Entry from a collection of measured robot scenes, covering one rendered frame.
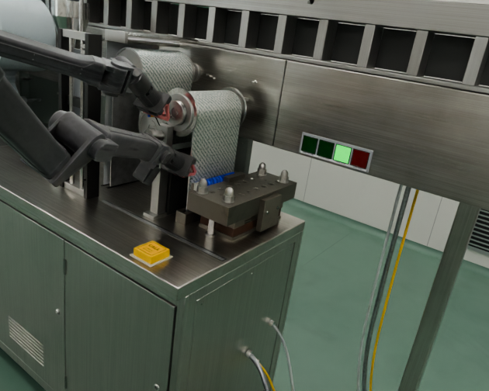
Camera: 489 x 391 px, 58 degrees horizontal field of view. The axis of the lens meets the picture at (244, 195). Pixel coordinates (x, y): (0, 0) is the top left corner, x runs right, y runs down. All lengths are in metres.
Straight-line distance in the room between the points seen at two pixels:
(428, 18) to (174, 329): 1.09
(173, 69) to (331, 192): 2.77
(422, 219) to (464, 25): 2.70
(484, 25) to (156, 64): 0.97
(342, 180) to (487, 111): 2.82
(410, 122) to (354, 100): 0.18
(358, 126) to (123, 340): 0.97
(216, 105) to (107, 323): 0.76
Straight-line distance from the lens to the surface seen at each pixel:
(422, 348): 1.77
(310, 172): 4.19
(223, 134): 1.48
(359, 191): 4.02
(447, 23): 1.37
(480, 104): 1.34
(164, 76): 1.57
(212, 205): 1.30
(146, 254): 1.20
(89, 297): 1.50
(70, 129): 0.84
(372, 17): 1.43
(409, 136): 1.38
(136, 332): 1.36
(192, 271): 1.19
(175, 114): 1.37
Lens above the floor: 1.51
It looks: 20 degrees down
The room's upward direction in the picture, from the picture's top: 8 degrees clockwise
